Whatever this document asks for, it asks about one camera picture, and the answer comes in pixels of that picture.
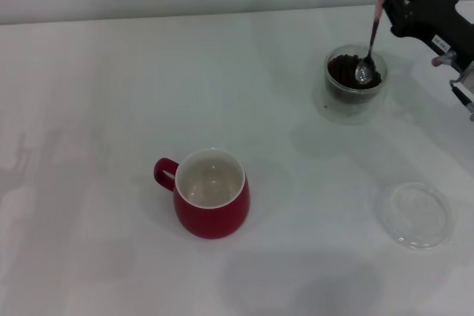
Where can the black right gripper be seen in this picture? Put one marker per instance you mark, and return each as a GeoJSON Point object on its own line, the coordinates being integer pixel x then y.
{"type": "Point", "coordinates": [437, 16]}

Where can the clear glass saucer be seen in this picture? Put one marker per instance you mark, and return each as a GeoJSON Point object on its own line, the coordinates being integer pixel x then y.
{"type": "Point", "coordinates": [414, 236]}

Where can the red ceramic mug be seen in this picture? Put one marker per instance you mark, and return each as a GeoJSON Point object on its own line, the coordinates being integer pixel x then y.
{"type": "Point", "coordinates": [211, 223]}

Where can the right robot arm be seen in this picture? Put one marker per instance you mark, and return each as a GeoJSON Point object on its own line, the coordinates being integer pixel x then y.
{"type": "Point", "coordinates": [464, 83]}

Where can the coffee beans pile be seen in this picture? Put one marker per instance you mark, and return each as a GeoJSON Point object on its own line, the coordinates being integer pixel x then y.
{"type": "Point", "coordinates": [340, 72]}

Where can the clear glass cup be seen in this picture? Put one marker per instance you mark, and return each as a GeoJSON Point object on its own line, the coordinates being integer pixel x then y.
{"type": "Point", "coordinates": [352, 113]}

